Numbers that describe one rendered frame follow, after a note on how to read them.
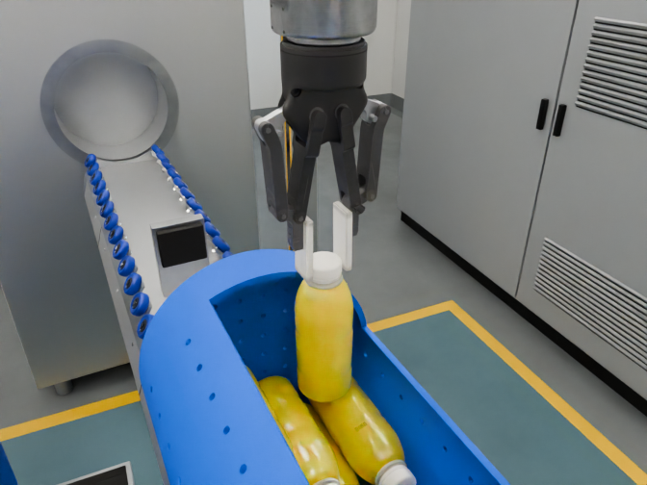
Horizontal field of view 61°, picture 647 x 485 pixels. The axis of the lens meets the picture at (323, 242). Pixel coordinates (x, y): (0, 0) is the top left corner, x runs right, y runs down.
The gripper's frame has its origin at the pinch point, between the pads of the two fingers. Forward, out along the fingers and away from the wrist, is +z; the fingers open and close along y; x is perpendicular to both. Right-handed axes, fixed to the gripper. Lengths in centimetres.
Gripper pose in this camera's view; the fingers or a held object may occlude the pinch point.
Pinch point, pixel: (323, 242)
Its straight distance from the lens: 56.7
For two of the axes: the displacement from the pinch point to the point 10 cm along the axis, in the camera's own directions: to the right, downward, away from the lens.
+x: 4.5, 4.5, -7.7
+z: 0.0, 8.6, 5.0
